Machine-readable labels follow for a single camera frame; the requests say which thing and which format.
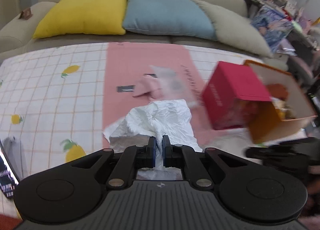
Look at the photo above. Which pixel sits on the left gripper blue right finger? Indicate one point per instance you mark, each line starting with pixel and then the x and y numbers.
pixel 166 151

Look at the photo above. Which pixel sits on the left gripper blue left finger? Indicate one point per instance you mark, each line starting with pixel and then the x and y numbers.
pixel 151 152

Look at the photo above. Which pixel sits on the orange cardboard box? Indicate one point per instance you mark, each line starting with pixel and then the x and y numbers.
pixel 288 111

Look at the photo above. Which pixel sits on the clear plastic bag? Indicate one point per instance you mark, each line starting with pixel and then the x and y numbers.
pixel 176 85

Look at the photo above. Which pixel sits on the pink folded cloth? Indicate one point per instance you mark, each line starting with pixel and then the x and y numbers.
pixel 150 86

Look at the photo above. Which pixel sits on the pink mat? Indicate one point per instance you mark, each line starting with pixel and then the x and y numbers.
pixel 127 62

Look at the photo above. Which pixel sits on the red box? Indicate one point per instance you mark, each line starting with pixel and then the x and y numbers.
pixel 234 96

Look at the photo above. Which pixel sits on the white checked tablecloth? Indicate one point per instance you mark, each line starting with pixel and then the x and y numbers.
pixel 52 103

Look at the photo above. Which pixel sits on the cluttered desk with books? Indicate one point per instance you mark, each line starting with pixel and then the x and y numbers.
pixel 287 9

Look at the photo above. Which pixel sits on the blue patterned cushion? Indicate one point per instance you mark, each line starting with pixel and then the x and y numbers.
pixel 272 25

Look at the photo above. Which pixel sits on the beige cushion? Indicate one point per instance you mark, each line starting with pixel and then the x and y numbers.
pixel 234 30

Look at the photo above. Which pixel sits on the yellow cushion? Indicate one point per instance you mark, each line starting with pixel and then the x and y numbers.
pixel 97 17

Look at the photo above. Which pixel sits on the beige sofa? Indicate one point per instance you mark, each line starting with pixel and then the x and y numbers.
pixel 17 35

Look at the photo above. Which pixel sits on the small brown wooden stand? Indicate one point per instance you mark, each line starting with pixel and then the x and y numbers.
pixel 26 14

